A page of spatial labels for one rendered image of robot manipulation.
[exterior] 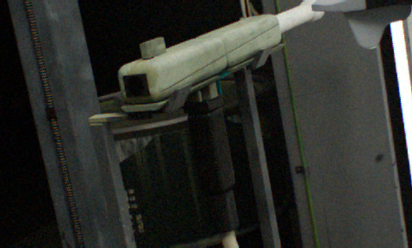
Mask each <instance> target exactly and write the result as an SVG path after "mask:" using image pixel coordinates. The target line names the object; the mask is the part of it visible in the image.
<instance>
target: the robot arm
mask: <svg viewBox="0 0 412 248"><path fill-rule="evenodd" d="M311 9H312V11H325V12H336V11H342V13H343V15H344V16H345V17H346V19H347V23H348V26H349V27H350V30H351V32H352V34H353V35H354V39H355V40H356V43H357V44H358V46H359V47H361V48H366V49H368V48H374V47H376V46H377V45H378V44H379V43H380V40H381V37H382V35H383V33H384V29H385V28H386V26H388V25H389V24H391V23H393V22H402V21H404V20H406V18H408V17H409V15H410V14H411V11H412V0H316V1H315V2H314V3H313V4H312V5H311Z"/></svg>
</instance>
